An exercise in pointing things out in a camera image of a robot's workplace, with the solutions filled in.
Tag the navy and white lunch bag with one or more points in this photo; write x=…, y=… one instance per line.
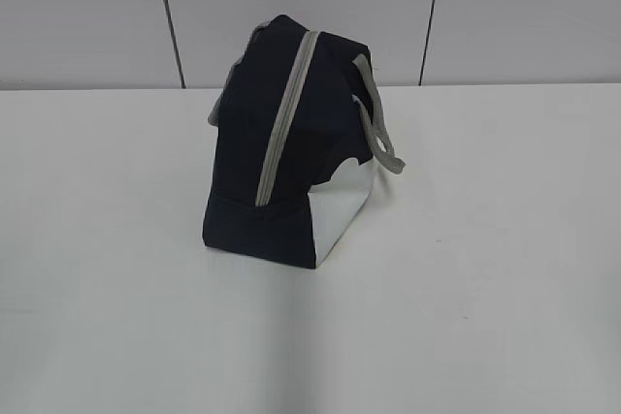
x=300, y=137

